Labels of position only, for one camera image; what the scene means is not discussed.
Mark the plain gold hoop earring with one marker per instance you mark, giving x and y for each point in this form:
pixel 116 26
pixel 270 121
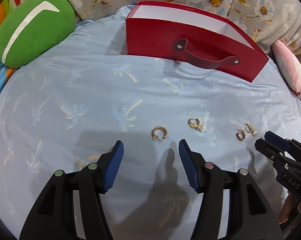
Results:
pixel 159 133

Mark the gold pearl charm earring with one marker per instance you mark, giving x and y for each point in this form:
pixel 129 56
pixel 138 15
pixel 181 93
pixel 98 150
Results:
pixel 250 129

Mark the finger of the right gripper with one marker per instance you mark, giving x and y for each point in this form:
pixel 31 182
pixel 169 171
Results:
pixel 276 153
pixel 275 138

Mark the red gift box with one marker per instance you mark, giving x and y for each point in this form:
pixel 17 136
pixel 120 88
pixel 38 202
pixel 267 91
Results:
pixel 153 26

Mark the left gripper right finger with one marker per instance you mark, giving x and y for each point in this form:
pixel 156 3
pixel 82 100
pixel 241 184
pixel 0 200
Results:
pixel 250 215

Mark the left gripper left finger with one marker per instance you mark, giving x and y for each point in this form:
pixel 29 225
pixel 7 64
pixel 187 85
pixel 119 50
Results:
pixel 52 214

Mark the light blue palm-print sheet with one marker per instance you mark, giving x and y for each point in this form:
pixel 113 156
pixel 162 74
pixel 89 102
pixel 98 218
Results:
pixel 70 105

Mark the gold hoop pearl-drop earring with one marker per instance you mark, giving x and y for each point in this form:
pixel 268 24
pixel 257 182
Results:
pixel 195 123

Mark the pink plush toy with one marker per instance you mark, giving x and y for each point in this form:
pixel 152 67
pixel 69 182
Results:
pixel 289 66

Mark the right hand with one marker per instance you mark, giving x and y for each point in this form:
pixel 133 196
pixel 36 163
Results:
pixel 287 208

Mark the small gold huggie earring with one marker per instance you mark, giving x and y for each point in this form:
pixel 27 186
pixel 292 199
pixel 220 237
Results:
pixel 240 135

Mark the red box strap handle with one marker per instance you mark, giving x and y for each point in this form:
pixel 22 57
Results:
pixel 203 56

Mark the green plush pillow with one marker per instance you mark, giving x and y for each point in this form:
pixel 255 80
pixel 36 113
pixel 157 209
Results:
pixel 32 28

